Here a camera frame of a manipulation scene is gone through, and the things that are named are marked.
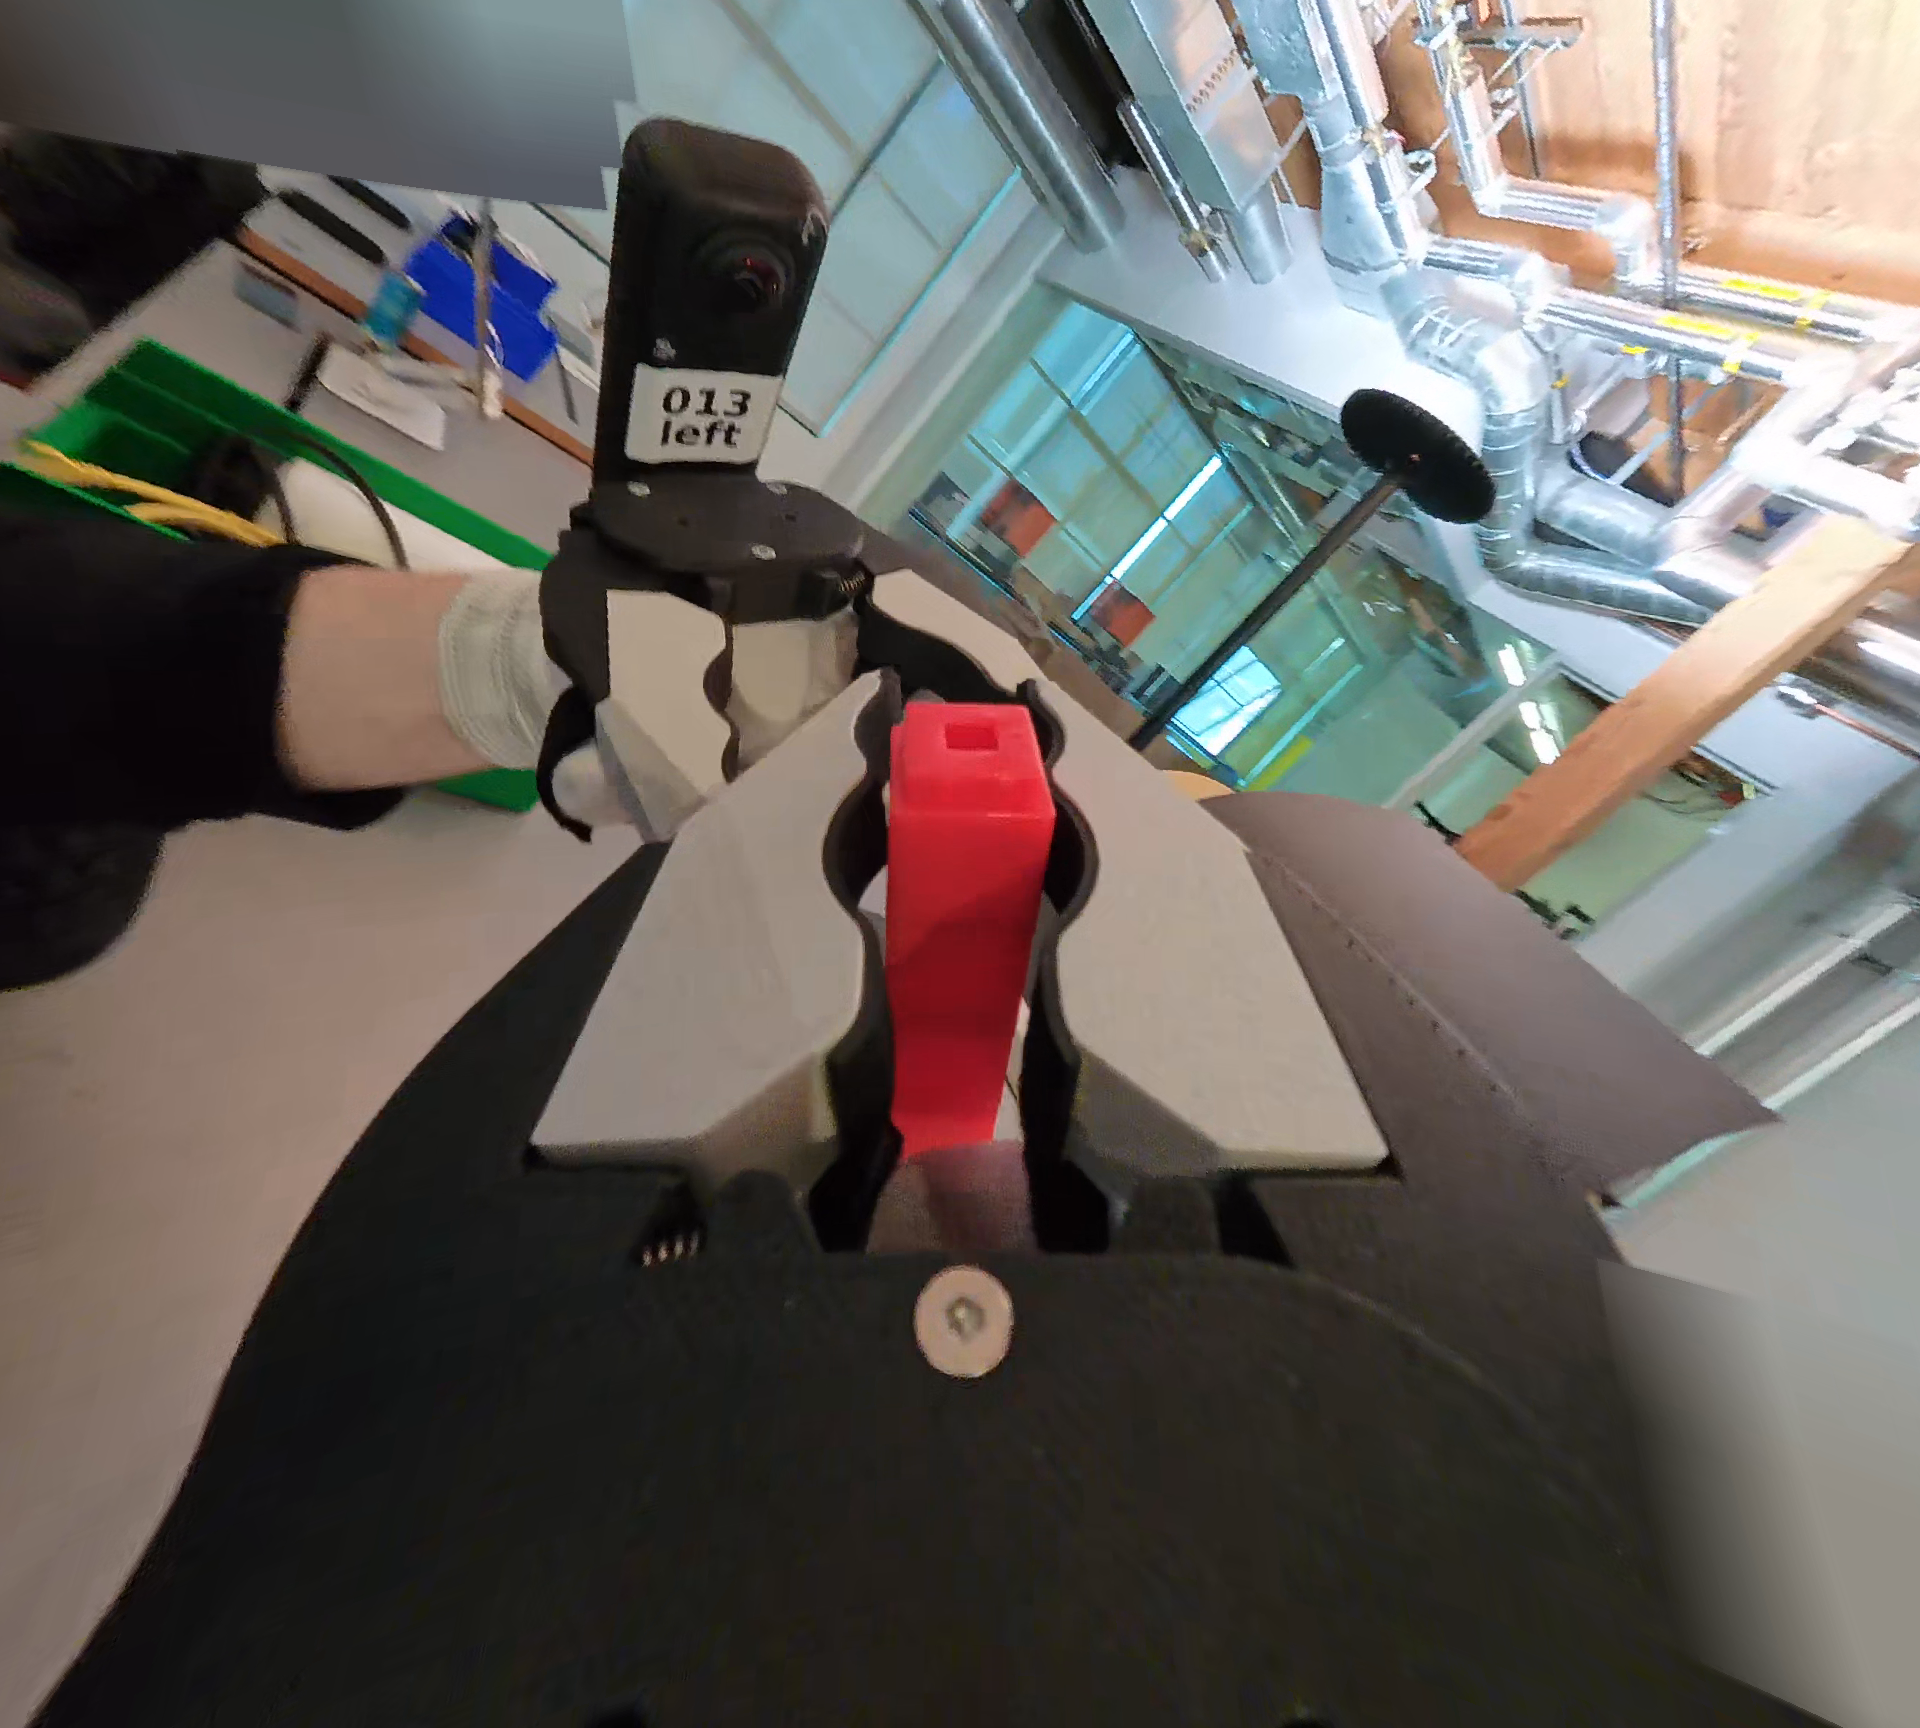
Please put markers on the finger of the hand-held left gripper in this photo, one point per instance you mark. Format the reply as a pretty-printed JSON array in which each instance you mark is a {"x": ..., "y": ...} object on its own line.
[
  {"x": 939, "y": 657},
  {"x": 653, "y": 663}
]

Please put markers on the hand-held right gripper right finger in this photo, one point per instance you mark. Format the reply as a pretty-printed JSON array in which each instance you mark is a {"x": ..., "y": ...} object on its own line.
[{"x": 1215, "y": 1009}]

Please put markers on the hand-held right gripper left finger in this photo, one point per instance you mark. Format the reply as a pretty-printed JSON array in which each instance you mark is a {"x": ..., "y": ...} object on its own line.
[{"x": 705, "y": 1009}]

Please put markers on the red linked cube strip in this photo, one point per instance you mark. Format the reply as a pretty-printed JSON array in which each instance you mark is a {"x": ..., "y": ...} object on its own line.
[{"x": 960, "y": 932}]

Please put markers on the person's left forearm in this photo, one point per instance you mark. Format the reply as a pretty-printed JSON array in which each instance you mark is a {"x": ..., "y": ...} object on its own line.
[{"x": 151, "y": 709}]

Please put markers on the person's left hand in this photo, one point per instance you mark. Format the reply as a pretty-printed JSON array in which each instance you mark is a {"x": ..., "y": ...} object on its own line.
[{"x": 495, "y": 679}]

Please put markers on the red panel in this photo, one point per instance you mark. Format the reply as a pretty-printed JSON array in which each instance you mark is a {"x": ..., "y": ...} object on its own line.
[
  {"x": 1012, "y": 516},
  {"x": 1118, "y": 607}
]

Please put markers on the background wooden edged desk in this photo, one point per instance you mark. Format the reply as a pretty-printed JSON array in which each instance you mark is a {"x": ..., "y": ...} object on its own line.
[{"x": 525, "y": 408}]

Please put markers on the background book stand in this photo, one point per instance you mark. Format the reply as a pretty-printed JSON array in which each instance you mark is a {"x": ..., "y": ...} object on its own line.
[{"x": 489, "y": 319}]

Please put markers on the white paper roll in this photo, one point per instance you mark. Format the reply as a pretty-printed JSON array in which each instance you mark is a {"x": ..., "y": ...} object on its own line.
[{"x": 451, "y": 536}]

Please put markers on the blue plastic bin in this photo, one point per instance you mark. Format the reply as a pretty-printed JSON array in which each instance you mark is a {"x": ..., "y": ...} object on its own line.
[{"x": 451, "y": 289}]

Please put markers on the teal can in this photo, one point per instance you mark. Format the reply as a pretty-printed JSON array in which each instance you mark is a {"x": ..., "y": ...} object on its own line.
[{"x": 393, "y": 310}]

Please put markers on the white paper sheet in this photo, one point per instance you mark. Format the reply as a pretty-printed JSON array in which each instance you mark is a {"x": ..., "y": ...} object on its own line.
[{"x": 374, "y": 393}]

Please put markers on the black pole stand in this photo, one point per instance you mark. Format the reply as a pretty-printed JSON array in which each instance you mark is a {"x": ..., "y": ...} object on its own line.
[{"x": 1419, "y": 452}]

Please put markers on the wooden ceiling beam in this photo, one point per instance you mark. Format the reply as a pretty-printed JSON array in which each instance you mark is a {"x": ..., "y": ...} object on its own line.
[{"x": 1681, "y": 692}]

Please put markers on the green plastic bin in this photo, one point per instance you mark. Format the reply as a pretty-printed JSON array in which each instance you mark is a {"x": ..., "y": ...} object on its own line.
[{"x": 121, "y": 408}]

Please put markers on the shiny silver pipe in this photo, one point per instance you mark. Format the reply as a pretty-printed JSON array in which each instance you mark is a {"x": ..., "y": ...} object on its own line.
[{"x": 1575, "y": 212}]

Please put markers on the slim silver spiral duct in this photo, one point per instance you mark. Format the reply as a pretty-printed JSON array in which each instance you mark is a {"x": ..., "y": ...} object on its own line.
[{"x": 1035, "y": 122}]

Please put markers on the large silver spiral duct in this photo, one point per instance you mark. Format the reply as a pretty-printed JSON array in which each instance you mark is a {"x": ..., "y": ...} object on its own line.
[{"x": 1184, "y": 3}]

